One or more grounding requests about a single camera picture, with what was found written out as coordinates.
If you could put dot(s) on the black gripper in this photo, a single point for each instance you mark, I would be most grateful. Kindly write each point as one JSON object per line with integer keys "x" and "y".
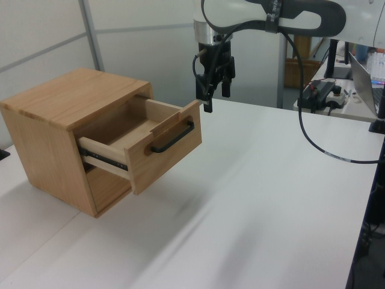
{"x": 215, "y": 54}

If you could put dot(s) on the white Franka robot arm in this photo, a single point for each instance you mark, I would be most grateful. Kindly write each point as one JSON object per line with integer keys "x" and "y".
{"x": 240, "y": 9}

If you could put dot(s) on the black metal drawer slide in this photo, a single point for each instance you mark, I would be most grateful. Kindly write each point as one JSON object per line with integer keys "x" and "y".
{"x": 102, "y": 158}

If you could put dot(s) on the light wooden drawer cabinet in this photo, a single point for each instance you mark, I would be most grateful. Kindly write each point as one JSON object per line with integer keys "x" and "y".
{"x": 45, "y": 144}

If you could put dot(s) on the brown wooden board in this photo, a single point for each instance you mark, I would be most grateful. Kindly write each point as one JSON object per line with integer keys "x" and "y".
{"x": 296, "y": 72}

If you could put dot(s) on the black power supply box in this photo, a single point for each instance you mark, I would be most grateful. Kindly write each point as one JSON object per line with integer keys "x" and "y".
{"x": 316, "y": 93}

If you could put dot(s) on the grey emergency stop button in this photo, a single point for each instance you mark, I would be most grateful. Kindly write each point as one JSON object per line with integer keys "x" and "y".
{"x": 336, "y": 96}

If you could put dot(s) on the black monitor stand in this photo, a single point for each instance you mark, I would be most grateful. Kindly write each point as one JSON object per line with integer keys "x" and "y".
{"x": 331, "y": 57}

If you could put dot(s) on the white side desk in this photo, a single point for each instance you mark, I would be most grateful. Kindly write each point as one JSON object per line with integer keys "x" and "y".
{"x": 346, "y": 113}

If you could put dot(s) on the small scissors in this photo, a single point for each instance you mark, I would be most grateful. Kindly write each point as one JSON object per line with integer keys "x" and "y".
{"x": 349, "y": 92}

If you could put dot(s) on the silver laptop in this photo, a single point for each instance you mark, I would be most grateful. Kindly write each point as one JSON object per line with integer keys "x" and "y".
{"x": 362, "y": 84}

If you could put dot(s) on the black clamped stand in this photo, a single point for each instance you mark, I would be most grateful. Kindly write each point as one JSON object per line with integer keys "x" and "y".
{"x": 379, "y": 123}

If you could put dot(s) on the black stand base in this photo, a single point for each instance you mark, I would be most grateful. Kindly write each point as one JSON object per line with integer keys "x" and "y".
{"x": 3, "y": 153}

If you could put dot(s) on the white partition post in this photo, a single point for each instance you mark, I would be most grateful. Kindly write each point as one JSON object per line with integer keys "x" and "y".
{"x": 282, "y": 69}

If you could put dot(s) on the grey aluminium partition post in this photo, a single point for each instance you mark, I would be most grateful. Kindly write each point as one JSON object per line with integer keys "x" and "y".
{"x": 91, "y": 33}

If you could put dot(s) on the black upright frame post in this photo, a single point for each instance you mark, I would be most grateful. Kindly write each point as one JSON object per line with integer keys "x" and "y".
{"x": 368, "y": 225}

